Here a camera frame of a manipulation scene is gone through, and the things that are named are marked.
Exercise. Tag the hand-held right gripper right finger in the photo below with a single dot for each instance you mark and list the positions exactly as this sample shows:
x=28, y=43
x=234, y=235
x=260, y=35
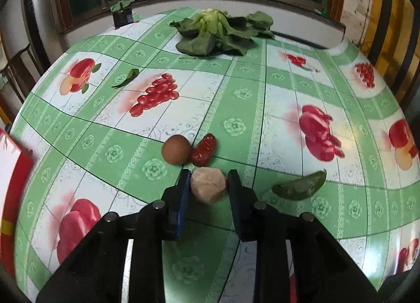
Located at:
x=234, y=198

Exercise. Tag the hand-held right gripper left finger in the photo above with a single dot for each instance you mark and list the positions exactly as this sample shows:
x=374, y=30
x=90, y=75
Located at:
x=182, y=198

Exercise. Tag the beige cut root chunk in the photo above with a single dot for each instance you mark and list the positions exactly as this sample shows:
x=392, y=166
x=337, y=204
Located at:
x=208, y=185

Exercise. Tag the red box with white inside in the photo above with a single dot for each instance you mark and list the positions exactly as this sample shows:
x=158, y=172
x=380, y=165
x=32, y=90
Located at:
x=16, y=191

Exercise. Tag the brown egg upper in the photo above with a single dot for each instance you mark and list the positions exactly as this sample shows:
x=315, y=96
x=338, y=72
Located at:
x=176, y=150

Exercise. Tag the red date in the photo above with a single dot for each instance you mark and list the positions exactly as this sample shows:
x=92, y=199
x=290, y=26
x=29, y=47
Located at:
x=204, y=149

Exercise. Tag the green fruit print tablecloth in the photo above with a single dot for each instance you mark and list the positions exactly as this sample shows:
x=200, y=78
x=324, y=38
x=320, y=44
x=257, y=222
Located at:
x=229, y=93

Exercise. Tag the small green leaf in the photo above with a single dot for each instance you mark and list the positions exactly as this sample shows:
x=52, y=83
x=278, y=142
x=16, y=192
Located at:
x=129, y=76

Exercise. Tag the green bok choy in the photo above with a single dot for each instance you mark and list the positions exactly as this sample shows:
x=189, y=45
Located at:
x=210, y=27

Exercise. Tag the black square holder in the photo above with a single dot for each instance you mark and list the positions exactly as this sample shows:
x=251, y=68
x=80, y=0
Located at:
x=122, y=18

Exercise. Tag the green cloth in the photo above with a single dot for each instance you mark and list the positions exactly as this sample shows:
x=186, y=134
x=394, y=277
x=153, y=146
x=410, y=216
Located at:
x=126, y=3

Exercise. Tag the dark wooden chair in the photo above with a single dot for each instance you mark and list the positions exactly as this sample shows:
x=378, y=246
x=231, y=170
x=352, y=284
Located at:
x=18, y=60
x=382, y=27

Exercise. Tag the dark wooden chair back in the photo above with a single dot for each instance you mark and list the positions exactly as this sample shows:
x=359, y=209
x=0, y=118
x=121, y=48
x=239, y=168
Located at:
x=382, y=27

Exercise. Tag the white tower air conditioner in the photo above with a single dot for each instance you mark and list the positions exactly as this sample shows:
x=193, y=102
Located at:
x=32, y=11

